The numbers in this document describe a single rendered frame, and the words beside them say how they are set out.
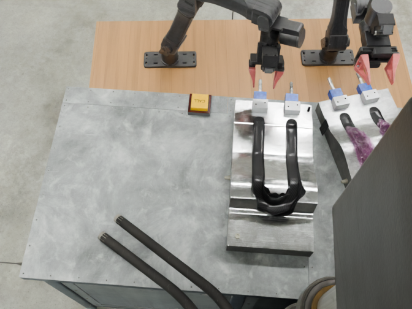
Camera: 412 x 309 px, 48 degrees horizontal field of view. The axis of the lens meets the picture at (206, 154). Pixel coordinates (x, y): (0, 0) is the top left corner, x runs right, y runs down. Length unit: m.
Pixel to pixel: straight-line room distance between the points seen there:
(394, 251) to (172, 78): 1.52
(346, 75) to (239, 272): 0.85
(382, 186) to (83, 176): 1.36
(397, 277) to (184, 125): 1.40
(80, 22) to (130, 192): 1.74
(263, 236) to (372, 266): 1.10
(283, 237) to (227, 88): 0.61
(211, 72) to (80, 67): 1.26
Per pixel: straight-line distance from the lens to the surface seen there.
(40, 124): 2.73
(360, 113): 1.70
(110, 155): 1.63
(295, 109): 1.58
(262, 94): 1.61
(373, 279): 0.35
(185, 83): 1.75
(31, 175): 2.60
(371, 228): 0.35
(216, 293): 1.33
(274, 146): 1.54
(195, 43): 1.87
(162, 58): 1.78
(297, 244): 1.45
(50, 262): 1.55
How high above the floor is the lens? 2.24
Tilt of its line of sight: 64 degrees down
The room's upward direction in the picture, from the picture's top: straight up
